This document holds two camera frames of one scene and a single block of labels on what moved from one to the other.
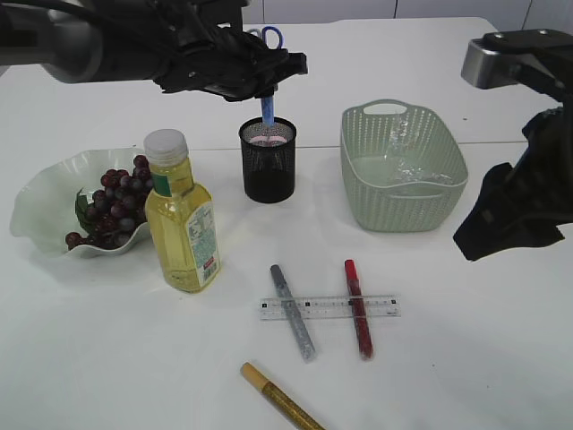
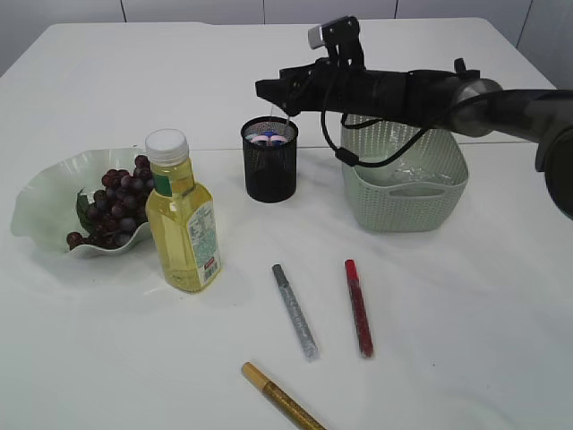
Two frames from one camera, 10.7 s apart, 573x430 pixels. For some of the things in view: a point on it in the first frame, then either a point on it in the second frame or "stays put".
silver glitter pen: (300, 326) stays put
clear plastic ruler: (330, 307) -> (278, 119)
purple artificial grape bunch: (116, 209) stays put
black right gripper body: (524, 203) -> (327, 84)
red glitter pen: (359, 308) stays put
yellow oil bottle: (181, 220) stays put
